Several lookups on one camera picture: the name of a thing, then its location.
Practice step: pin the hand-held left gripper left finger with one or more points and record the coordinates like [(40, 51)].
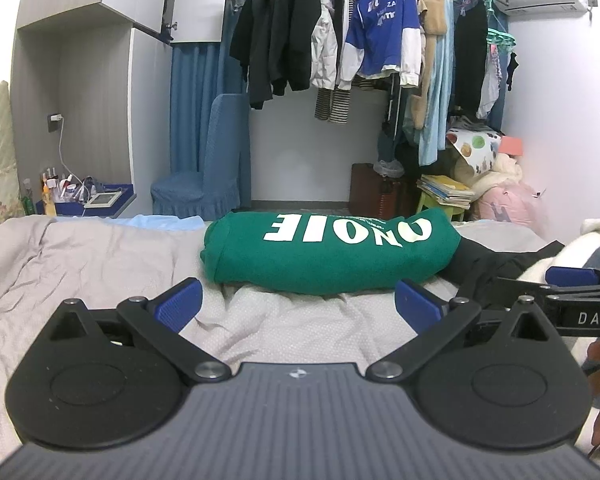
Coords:
[(180, 302)]

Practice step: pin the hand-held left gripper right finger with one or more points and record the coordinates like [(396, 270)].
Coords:
[(417, 305)]

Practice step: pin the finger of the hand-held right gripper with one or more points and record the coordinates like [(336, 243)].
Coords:
[(530, 285), (572, 276)]

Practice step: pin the green hoodie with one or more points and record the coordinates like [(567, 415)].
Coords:
[(330, 265)]

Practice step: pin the teal clothes hanger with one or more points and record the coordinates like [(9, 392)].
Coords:
[(500, 37)]

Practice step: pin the white fluffy blanket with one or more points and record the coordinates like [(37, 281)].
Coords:
[(590, 240)]

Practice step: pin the black garment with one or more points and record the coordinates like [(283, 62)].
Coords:
[(485, 265)]

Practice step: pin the light blue bed sheet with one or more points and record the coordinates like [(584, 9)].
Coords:
[(165, 221)]

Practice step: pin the pink bag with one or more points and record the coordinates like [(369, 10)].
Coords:
[(505, 205)]

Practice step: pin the green stool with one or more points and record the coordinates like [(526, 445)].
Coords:
[(427, 208)]

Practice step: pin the brown storage box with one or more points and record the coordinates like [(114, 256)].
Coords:
[(375, 195)]

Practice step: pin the stack of books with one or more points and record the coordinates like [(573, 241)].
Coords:
[(445, 189)]

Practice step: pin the blue bedside table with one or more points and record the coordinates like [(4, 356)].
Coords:
[(125, 195)]

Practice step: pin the white tablet device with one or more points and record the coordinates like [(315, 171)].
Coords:
[(103, 199)]

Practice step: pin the pink box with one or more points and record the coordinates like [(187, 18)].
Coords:
[(510, 145)]

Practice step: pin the blue covered chair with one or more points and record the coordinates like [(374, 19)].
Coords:
[(220, 160)]

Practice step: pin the polka dot bag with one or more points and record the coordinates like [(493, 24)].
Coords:
[(472, 147)]

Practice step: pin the orange bottle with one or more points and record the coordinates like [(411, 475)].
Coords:
[(48, 200)]

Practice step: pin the hanging jeans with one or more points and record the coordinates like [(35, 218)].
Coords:
[(387, 140)]

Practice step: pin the green bottle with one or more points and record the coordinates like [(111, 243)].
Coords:
[(28, 200)]

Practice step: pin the blue curtain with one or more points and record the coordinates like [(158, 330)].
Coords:
[(190, 110)]

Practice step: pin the light blue hanging garment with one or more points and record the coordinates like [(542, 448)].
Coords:
[(437, 110)]

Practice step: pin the grey wardrobe cabinet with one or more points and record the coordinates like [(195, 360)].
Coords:
[(95, 110)]

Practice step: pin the striped hanging shirt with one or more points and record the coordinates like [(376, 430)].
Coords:
[(332, 106)]

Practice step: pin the dark hanging garment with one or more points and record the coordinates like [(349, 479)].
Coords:
[(470, 60)]

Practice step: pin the white hanging jacket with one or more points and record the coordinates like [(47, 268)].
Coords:
[(325, 50)]

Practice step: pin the blue and white jersey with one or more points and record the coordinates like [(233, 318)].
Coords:
[(385, 25)]

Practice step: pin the black hanging coat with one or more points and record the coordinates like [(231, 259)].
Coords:
[(280, 35)]

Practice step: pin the beige hanging coat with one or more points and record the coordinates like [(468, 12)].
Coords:
[(432, 10)]

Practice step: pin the white wall charger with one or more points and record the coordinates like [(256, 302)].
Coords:
[(54, 122)]

